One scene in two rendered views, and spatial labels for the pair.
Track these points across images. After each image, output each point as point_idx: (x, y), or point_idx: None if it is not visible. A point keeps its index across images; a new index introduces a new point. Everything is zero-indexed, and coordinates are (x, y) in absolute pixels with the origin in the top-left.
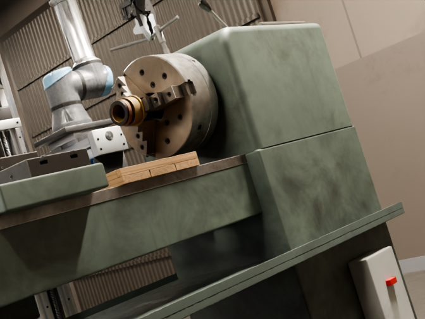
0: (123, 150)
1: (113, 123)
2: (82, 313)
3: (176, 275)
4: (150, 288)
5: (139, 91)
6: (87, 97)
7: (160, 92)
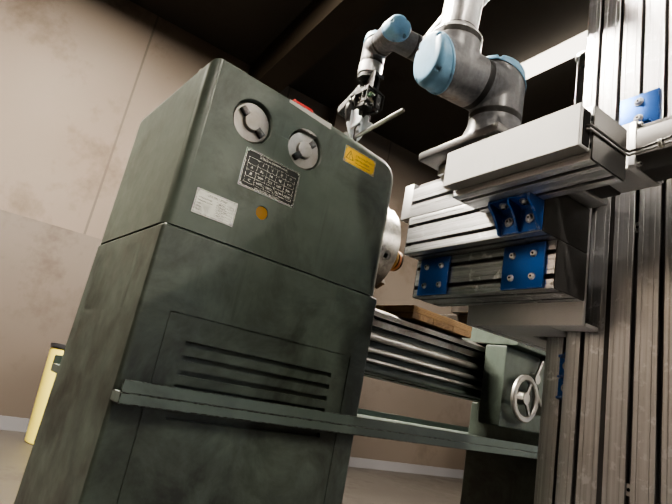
0: (410, 218)
1: (420, 161)
2: (464, 436)
3: (355, 419)
4: (393, 429)
5: None
6: (460, 104)
7: None
